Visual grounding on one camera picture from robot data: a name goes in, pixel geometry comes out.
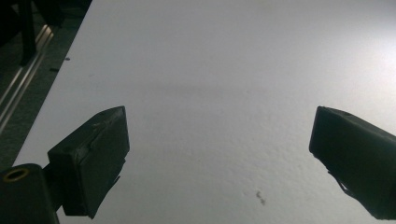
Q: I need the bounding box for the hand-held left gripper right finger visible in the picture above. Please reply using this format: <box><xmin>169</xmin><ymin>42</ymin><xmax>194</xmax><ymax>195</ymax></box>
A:
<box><xmin>308</xmin><ymin>105</ymin><xmax>396</xmax><ymax>221</ymax></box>

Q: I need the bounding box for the black stand leg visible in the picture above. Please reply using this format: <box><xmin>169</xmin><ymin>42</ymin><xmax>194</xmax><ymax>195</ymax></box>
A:
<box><xmin>17</xmin><ymin>0</ymin><xmax>40</xmax><ymax>67</ymax></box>

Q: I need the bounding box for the metal stand rail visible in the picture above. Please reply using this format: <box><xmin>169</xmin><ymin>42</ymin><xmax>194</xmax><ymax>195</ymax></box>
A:
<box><xmin>0</xmin><ymin>24</ymin><xmax>54</xmax><ymax>134</ymax></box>

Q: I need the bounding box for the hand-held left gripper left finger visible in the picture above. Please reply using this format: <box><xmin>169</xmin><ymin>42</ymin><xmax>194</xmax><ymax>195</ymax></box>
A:
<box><xmin>42</xmin><ymin>105</ymin><xmax>131</xmax><ymax>219</ymax></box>

